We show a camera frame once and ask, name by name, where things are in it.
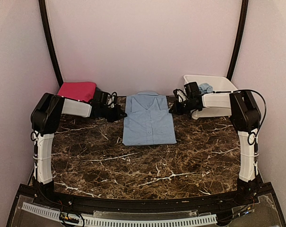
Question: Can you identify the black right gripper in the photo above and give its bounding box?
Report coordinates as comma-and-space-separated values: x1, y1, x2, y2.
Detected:
169, 99, 197, 115

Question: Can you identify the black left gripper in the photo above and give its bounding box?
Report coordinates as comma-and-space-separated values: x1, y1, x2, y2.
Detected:
100, 104, 127, 122

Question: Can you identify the light blue button shirt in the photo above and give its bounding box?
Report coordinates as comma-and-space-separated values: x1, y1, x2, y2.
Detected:
122, 92, 176, 146

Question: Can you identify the blue cloth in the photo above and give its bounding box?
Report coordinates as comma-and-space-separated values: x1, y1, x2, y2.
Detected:
198, 83, 213, 94

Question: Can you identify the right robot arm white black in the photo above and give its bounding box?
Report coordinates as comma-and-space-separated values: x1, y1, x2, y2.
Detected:
169, 89, 261, 183

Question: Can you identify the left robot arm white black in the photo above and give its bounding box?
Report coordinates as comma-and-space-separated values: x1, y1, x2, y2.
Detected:
30, 91, 127, 185

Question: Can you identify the folded pink red garment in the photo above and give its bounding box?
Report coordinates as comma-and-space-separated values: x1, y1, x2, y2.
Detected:
57, 82, 96, 102

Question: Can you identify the white plastic bin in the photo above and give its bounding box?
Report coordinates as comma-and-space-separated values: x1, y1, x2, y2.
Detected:
183, 75, 237, 120

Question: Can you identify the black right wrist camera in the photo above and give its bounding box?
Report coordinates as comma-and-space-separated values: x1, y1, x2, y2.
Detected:
184, 82, 201, 99

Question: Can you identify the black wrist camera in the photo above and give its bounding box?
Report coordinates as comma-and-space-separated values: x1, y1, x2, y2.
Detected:
92, 90, 110, 105
184, 82, 201, 99

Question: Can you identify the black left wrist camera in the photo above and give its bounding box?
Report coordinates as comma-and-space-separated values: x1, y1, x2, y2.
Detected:
92, 90, 110, 105

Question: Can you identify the white slotted cable duct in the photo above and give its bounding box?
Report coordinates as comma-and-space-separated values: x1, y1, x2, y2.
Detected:
21, 202, 217, 227

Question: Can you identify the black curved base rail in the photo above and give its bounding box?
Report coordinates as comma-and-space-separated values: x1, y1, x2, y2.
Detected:
15, 183, 273, 216

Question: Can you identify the right black frame post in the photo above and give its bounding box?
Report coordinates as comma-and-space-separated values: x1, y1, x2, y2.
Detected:
226, 0, 249, 81

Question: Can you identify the black frame post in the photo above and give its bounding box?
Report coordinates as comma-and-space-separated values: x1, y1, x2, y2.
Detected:
38, 0, 63, 87
226, 0, 249, 81

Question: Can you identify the left black frame post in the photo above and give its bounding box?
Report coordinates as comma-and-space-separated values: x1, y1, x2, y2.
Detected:
38, 0, 63, 87

